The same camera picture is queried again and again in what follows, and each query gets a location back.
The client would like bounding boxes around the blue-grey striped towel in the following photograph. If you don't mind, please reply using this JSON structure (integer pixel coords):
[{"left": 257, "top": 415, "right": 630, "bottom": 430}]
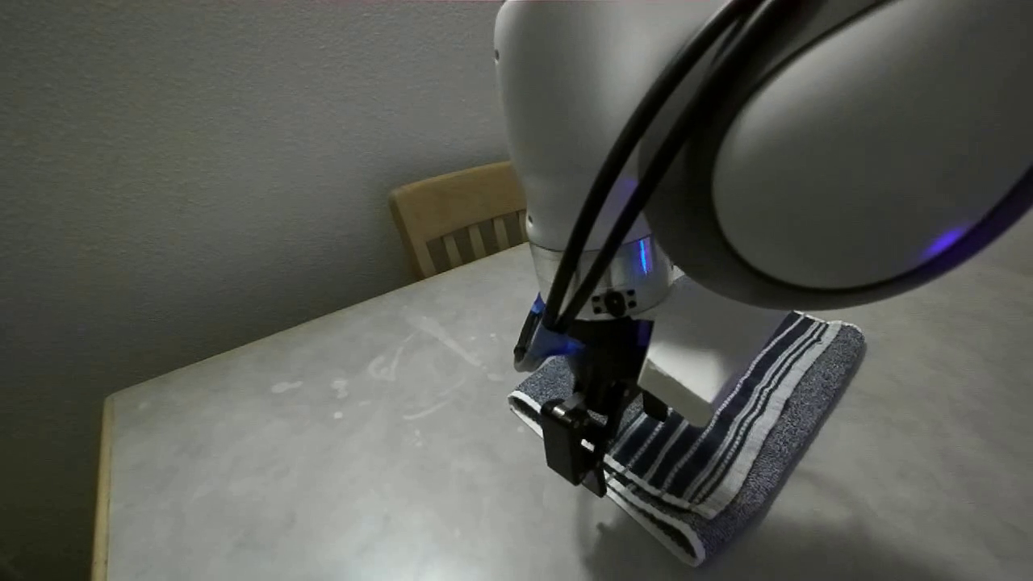
[{"left": 506, "top": 310, "right": 867, "bottom": 568}]

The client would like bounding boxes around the wooden chair with short slats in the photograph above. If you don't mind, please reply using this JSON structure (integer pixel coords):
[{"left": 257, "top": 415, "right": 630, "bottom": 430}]
[{"left": 387, "top": 159, "right": 529, "bottom": 285}]

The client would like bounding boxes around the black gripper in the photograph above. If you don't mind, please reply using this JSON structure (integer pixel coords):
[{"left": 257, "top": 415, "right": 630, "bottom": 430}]
[{"left": 542, "top": 317, "right": 671, "bottom": 496}]

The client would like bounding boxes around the black cable with blue plug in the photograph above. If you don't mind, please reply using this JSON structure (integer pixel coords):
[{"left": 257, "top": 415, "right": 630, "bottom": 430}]
[{"left": 513, "top": 292, "right": 591, "bottom": 373}]

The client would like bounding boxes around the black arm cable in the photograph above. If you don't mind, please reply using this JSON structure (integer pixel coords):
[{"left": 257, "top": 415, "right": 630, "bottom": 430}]
[
  {"left": 542, "top": 0, "right": 754, "bottom": 331},
  {"left": 561, "top": 0, "right": 799, "bottom": 331}
]

